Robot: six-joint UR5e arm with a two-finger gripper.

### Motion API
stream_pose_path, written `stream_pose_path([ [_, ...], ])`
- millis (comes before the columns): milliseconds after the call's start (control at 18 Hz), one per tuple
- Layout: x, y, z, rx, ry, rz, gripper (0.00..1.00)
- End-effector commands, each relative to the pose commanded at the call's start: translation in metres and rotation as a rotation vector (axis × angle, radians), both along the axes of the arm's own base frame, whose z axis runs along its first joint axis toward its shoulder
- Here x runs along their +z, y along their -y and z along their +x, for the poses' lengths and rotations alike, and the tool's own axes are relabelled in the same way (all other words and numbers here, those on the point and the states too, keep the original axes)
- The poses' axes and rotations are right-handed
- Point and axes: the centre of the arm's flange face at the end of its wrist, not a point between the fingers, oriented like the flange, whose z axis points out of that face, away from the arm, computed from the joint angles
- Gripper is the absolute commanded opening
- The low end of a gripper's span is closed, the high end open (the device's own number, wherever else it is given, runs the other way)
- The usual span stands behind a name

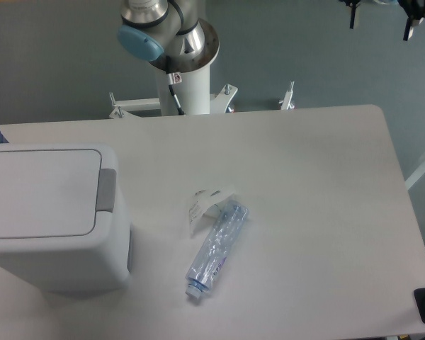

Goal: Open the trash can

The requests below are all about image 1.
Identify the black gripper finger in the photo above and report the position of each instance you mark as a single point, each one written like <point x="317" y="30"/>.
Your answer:
<point x="415" y="11"/>
<point x="353" y="6"/>

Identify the white plastic trash can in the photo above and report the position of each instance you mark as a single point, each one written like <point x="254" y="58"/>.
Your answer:
<point x="64" y="223"/>

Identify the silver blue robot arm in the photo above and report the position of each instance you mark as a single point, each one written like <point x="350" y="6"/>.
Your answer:
<point x="170" y="35"/>

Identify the crumpled white plastic wrapper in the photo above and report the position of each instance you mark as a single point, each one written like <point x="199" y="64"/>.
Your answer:
<point x="208" y="202"/>

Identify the crushed clear plastic bottle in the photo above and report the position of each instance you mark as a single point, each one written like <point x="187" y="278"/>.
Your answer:
<point x="206" y="266"/>

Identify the white table leg frame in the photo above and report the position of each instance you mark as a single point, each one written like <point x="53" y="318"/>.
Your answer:
<point x="423" y="163"/>

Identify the white pedestal base frame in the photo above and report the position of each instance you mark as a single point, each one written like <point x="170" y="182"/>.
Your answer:
<point x="219" y="103"/>

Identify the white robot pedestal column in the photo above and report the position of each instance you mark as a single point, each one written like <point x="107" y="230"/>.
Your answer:
<point x="193" y="93"/>

